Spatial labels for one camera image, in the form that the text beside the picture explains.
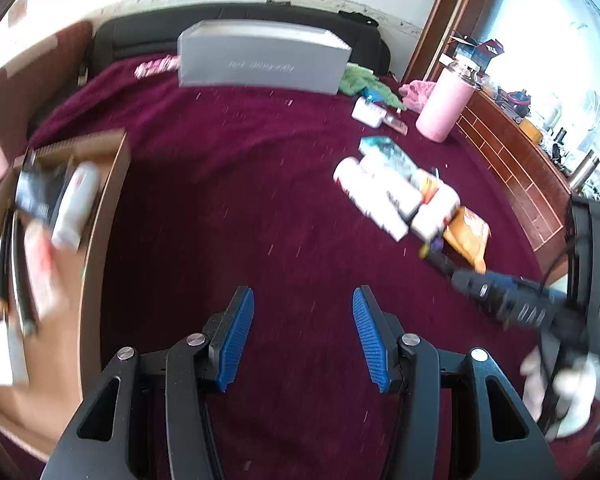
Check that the pink thermos flask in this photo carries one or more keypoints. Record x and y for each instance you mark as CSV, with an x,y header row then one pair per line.
x,y
454,88

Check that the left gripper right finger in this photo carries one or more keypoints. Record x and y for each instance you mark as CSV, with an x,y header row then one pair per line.
x,y
493,435

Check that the white bottle small label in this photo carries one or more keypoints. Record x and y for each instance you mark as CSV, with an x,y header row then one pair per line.
x,y
75,206

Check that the white lotion bottle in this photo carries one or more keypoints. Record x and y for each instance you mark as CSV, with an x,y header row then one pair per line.
x,y
404,196

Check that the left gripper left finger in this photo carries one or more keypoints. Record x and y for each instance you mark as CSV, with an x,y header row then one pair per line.
x,y
96,443

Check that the black leather headboard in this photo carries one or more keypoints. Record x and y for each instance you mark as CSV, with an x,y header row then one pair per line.
x,y
157,31

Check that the black marker green cap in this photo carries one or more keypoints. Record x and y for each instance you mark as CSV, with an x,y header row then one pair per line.
x,y
438,260

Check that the cardboard tray box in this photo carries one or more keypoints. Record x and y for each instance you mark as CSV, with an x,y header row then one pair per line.
x,y
62,357

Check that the yellow padded envelope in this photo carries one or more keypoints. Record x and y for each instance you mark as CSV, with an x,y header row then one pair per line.
x,y
468,234

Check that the steel cup on sill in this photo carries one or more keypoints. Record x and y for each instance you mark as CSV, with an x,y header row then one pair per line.
x,y
583,171

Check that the white gloved hand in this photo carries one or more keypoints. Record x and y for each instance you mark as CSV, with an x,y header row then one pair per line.
x,y
576,385

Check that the white power adapter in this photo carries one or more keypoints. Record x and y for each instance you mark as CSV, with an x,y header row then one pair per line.
x,y
13,367

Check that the blue small object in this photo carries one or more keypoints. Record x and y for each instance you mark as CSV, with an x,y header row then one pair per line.
x,y
372,95

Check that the clear case orange item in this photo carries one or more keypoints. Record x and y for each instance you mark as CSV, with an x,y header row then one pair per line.
x,y
46,287

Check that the white bottle red label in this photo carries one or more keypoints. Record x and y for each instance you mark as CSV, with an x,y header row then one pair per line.
x,y
432,217

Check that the grey shoe box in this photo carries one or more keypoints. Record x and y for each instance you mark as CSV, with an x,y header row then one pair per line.
x,y
270,56

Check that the books on sill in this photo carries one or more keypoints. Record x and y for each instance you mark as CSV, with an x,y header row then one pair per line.
x,y
480,53

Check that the pink cloth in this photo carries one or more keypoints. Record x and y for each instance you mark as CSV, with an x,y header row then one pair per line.
x,y
415,94

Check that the black marker purple cap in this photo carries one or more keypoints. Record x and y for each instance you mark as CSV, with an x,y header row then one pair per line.
x,y
437,245

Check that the green cloth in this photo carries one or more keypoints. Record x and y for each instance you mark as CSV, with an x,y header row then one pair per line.
x,y
357,77

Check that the teal tissue pack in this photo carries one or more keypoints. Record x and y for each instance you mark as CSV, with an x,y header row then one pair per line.
x,y
385,150

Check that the white spray bottle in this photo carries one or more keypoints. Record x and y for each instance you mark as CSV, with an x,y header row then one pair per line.
x,y
370,198

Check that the white charger on bed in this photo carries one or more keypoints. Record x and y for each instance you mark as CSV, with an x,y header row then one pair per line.
x,y
368,113

